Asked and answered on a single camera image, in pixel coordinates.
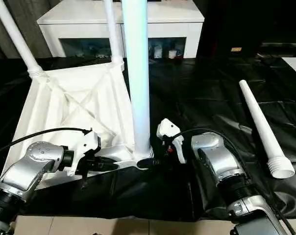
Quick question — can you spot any white plastic table top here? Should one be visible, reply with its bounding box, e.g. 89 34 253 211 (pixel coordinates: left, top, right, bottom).
4 62 155 191

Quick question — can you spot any white plastic table leg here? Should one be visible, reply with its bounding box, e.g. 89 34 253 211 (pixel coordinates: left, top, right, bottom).
103 0 126 70
238 78 296 180
0 0 45 79
120 0 154 160

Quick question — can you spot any black mat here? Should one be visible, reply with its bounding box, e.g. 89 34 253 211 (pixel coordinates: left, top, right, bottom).
0 55 296 221

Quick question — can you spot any white cabinet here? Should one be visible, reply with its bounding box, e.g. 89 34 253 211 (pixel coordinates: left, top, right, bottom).
36 0 205 60

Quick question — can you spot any dark low shelf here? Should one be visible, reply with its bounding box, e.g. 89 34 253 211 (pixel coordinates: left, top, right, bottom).
260 41 296 59

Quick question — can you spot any grey curtain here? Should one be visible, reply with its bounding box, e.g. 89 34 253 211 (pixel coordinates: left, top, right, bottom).
0 0 52 60

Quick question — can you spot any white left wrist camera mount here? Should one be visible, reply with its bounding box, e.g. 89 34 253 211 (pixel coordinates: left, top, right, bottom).
66 128 102 177

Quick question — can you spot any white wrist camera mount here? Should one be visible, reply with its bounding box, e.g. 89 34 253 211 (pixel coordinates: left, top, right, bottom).
66 128 102 177
156 117 187 165

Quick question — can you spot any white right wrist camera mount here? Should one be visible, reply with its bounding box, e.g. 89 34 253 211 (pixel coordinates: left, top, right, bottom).
156 117 187 165

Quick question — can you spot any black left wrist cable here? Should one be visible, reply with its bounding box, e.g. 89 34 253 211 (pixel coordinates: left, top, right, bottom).
0 126 93 158

